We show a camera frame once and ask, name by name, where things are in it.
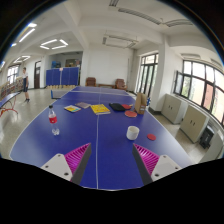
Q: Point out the brown paper bag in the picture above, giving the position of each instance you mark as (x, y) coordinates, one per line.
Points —
(140, 103)

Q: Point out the blue partition screen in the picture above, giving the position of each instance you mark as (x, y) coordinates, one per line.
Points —
(62, 76)

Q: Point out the small red round coaster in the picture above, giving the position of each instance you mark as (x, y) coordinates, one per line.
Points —
(151, 137)

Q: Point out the brown armchair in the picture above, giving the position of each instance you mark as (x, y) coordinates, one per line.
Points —
(91, 81)
(120, 84)

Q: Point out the beige cabinet near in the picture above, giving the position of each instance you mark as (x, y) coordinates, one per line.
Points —
(193, 124)

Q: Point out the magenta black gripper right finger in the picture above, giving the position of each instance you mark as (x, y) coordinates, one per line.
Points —
(151, 166)

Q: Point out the clear bottle red label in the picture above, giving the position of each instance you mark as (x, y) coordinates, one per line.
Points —
(53, 121)

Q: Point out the beige cabinet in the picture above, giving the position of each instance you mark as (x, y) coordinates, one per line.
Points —
(174, 109)
(193, 124)

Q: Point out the red table tennis paddle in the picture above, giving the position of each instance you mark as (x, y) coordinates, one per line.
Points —
(131, 114)

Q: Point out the grey flat booklet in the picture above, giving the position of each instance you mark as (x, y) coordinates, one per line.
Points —
(82, 105)

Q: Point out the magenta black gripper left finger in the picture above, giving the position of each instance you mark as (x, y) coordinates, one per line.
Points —
(70, 166)

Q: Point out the colourful small booklet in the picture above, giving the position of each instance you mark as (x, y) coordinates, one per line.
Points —
(72, 108)

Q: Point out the brown armchair right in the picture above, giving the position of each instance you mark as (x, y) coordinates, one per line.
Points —
(120, 84)

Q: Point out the blue table tennis table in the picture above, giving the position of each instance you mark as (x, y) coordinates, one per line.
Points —
(111, 165)

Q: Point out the black bin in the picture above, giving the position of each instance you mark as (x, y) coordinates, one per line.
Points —
(206, 137)

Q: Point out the beige cabinet far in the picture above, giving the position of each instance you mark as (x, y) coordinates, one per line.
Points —
(174, 109)

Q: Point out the yellow book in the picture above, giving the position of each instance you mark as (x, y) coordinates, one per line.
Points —
(100, 109)

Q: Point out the white mug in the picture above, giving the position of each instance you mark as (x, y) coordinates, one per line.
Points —
(132, 132)

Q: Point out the brown armchair left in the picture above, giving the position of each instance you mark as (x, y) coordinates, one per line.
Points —
(91, 81)

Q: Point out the person in dark shorts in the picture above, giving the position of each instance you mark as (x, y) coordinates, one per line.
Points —
(25, 84)

